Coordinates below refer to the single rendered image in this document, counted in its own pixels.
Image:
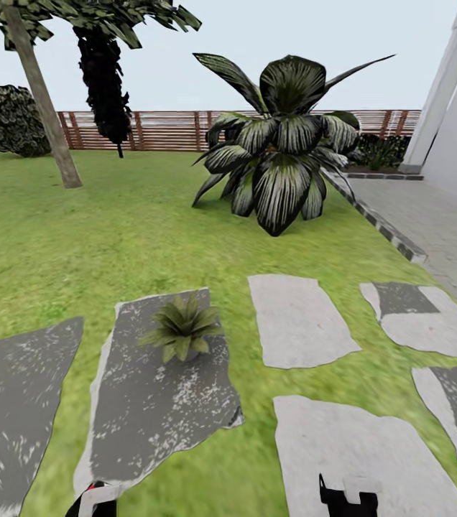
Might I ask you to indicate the pot plant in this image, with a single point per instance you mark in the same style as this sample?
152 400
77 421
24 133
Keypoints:
183 328

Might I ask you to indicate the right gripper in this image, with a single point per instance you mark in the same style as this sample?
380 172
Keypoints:
338 506

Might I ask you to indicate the tree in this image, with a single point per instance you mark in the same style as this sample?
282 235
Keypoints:
115 18
99 63

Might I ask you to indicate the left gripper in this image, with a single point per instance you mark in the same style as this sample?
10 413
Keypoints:
104 509

